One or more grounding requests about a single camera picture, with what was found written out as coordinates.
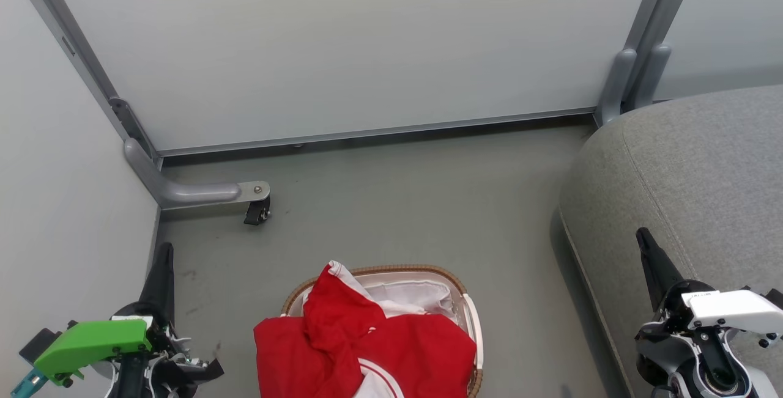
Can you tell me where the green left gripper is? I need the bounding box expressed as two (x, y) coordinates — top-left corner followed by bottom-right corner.
(34, 242), (225, 390)

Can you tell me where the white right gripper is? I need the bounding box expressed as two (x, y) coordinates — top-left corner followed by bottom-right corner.
(636, 227), (783, 350)

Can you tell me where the red and white garment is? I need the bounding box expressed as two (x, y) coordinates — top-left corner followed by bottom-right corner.
(254, 261), (478, 398)

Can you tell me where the grey fabric sofa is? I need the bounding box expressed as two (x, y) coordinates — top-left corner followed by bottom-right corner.
(558, 84), (783, 398)

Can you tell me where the long grey partition foot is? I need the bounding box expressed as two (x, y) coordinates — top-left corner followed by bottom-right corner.
(124, 138), (271, 210)

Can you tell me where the black caster wheel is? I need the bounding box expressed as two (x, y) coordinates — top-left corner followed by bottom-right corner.
(244, 197), (272, 226)

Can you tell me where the short grey partition foot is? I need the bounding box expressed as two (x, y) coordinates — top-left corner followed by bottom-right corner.
(633, 43), (672, 110)
(595, 48), (638, 127)

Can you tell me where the white cloth basket liner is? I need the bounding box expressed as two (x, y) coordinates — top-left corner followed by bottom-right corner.
(365, 280), (458, 320)

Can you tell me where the white wicker-rimmed laundry basket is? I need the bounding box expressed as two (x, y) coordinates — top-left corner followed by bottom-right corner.
(280, 265), (484, 398)

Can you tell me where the teal left cable connector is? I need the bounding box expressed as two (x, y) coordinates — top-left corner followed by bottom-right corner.
(9, 367), (51, 398)

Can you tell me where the grey metal hinge bracket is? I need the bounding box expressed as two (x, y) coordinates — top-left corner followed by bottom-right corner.
(109, 97), (161, 165)

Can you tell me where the grey partition bottom rail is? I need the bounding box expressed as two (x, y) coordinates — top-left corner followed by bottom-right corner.
(158, 108), (597, 158)

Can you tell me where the double grey partition post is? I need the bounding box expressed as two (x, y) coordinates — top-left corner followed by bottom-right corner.
(623, 0), (704, 105)

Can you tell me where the single grey partition post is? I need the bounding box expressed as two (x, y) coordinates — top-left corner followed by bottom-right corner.
(3, 0), (161, 166)

